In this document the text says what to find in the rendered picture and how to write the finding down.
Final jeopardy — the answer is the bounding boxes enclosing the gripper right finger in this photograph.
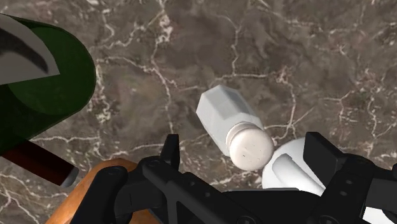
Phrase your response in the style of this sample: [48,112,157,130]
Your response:
[303,131,397,224]

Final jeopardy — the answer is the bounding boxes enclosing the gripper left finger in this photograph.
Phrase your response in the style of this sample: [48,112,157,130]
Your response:
[69,133,259,224]

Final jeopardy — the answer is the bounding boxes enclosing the white mug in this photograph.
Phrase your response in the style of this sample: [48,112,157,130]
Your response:
[261,137,393,224]

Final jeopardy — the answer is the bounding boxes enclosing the dark red rod grey tip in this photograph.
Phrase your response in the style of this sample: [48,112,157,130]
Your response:
[0,139,80,189]

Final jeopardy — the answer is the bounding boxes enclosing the brown wooden rounded board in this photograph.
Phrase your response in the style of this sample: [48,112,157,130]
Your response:
[45,157,162,224]

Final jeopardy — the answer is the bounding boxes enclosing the dark green bottle pale label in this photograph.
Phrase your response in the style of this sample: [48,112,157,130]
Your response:
[0,13,97,156]

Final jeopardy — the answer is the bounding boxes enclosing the white salt shaker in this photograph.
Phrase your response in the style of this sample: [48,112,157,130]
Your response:
[195,84,275,172]

